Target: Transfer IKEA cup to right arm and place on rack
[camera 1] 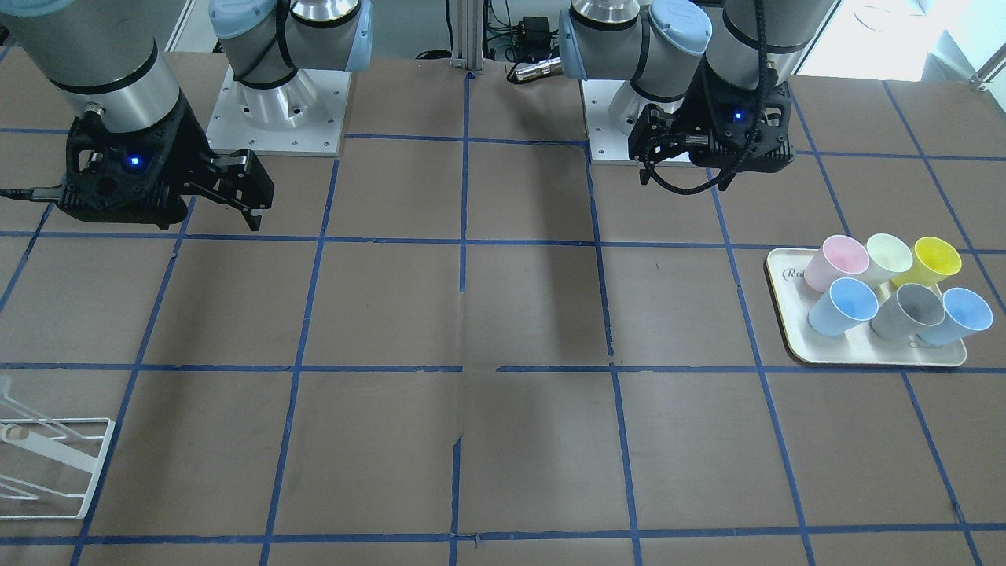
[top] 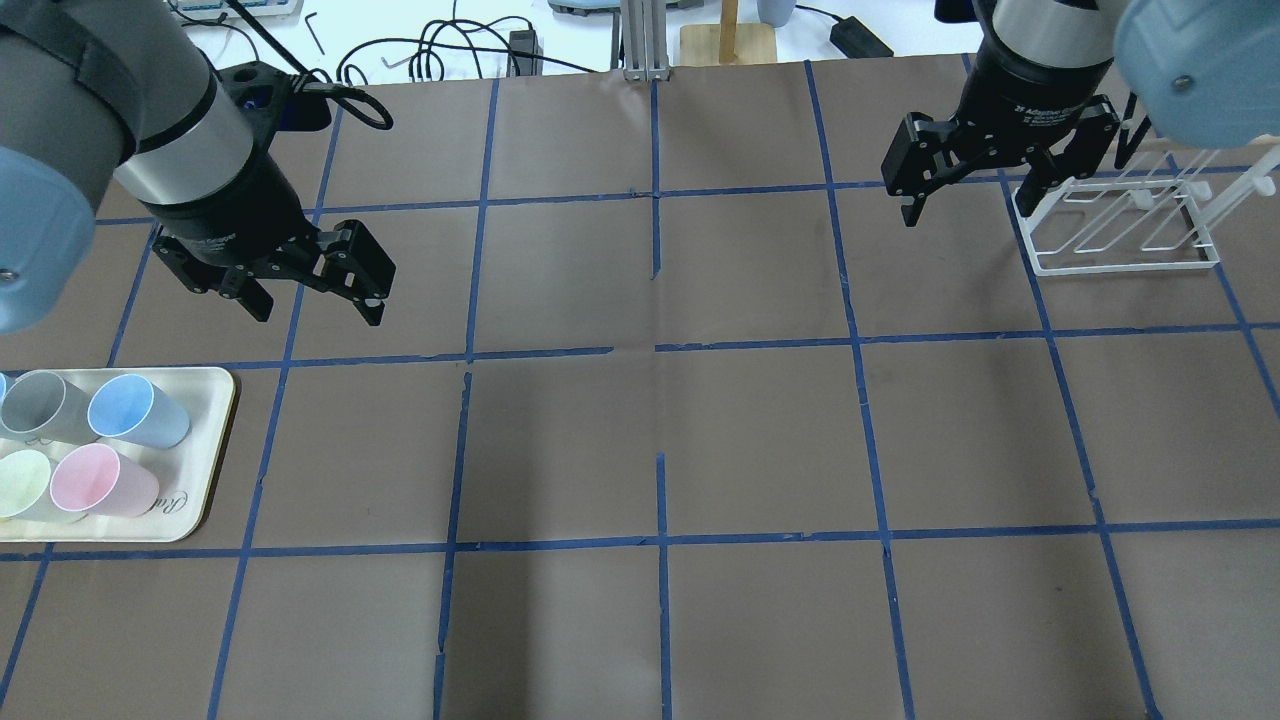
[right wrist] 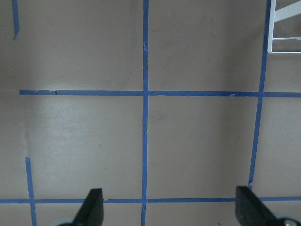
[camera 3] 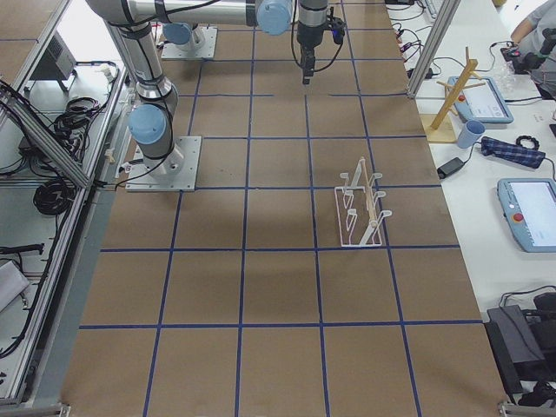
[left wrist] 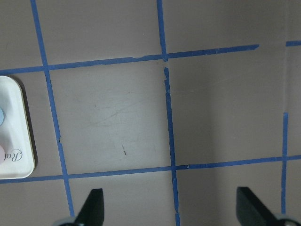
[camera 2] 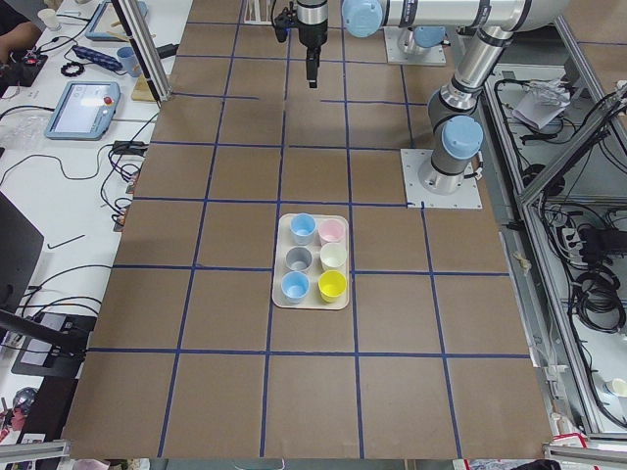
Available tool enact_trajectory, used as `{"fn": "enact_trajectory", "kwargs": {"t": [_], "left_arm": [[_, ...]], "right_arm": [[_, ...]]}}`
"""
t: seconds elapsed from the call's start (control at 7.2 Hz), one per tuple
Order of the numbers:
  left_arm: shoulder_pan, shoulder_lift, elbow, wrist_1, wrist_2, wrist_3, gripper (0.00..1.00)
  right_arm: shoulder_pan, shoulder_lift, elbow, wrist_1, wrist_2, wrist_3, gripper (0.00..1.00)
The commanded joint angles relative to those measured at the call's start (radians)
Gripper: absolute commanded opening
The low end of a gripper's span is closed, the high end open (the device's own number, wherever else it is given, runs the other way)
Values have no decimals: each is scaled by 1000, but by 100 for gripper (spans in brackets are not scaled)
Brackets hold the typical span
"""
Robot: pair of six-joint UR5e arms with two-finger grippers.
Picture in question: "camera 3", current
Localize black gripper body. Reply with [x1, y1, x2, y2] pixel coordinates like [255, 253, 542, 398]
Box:
[296, 23, 322, 69]

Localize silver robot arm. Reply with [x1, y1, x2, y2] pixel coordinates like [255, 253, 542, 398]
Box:
[88, 1, 346, 178]
[162, 23, 205, 49]

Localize light blue cup on desk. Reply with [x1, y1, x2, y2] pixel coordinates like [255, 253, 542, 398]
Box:
[456, 120, 486, 149]

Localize wooden mug tree stand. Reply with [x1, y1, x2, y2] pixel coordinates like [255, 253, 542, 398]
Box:
[420, 48, 486, 143]

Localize black power adapter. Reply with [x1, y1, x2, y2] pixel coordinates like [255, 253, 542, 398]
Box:
[436, 157, 466, 180]

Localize far teach pendant tablet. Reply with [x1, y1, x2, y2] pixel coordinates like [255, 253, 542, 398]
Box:
[453, 76, 514, 124]

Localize teach pendant tablet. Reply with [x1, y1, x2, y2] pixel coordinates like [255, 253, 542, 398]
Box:
[453, 76, 514, 124]
[497, 178, 555, 253]

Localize black hair scrunchie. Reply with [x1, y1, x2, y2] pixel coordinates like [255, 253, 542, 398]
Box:
[515, 135, 539, 150]

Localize seated person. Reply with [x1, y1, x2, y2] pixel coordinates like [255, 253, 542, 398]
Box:
[511, 0, 555, 98]

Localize blue plaid folded umbrella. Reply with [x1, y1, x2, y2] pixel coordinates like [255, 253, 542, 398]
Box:
[480, 136, 546, 169]

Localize grey electronics box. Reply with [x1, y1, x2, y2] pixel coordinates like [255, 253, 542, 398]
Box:
[30, 30, 76, 92]

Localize near teach pendant tablet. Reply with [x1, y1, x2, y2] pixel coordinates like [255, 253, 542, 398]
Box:
[497, 178, 555, 253]

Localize black bag on desk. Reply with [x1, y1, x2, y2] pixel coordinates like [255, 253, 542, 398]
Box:
[485, 287, 555, 409]

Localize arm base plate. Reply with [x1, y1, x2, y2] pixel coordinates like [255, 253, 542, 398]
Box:
[162, 26, 218, 61]
[124, 136, 202, 192]

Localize aluminium frame post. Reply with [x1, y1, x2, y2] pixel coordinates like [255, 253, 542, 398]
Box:
[407, 0, 460, 98]

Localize white wire cup rack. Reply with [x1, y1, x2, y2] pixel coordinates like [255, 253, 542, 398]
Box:
[334, 157, 393, 248]

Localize coiled black cables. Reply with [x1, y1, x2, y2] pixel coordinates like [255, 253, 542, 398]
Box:
[33, 180, 74, 216]

